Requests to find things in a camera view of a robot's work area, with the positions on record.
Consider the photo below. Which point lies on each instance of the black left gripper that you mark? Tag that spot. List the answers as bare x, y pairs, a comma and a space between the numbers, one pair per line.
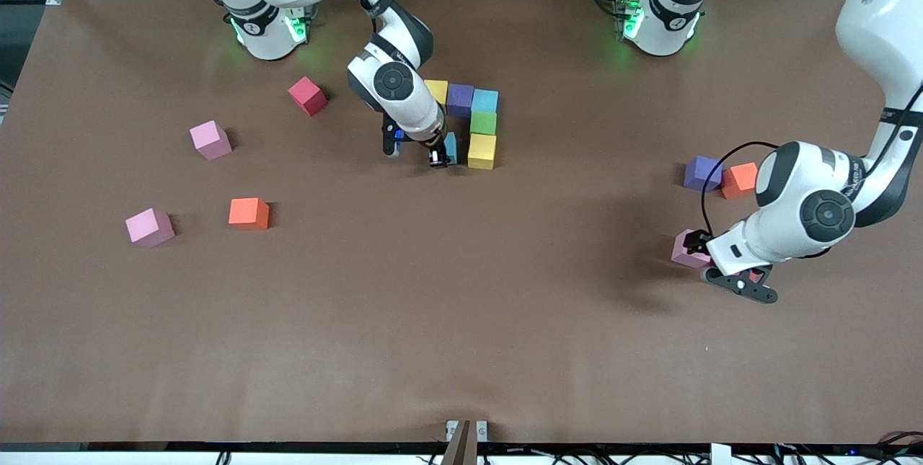
698, 241

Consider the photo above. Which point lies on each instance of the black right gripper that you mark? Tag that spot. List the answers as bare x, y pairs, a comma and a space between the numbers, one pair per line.
436, 150

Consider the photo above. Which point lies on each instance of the pink foam cube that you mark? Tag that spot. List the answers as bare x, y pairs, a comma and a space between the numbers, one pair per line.
150, 227
210, 140
683, 256

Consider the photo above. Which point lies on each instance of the blue foam cube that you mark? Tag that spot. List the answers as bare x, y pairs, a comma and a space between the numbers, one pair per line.
452, 144
485, 100

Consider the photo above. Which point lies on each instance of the yellow foam cube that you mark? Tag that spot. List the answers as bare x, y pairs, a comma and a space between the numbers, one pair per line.
438, 90
482, 151

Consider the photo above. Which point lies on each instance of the green foam cube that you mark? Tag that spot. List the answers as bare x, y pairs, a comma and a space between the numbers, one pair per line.
483, 123

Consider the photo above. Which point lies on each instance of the purple foam cube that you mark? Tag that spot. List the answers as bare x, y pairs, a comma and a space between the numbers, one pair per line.
460, 100
703, 174

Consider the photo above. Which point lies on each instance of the orange foam cube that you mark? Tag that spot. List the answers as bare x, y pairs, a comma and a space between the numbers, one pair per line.
249, 213
739, 180

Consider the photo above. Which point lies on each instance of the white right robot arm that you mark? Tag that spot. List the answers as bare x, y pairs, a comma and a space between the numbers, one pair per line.
411, 104

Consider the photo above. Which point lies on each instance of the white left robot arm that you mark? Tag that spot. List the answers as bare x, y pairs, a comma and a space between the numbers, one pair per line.
880, 18

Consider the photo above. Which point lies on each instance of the brown table mat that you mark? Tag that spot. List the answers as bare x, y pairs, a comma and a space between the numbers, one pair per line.
433, 350

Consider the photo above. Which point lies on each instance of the small white plastic box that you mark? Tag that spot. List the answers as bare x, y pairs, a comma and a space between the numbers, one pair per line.
721, 455

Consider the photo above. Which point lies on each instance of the small metal bracket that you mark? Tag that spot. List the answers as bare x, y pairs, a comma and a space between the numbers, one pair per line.
482, 429

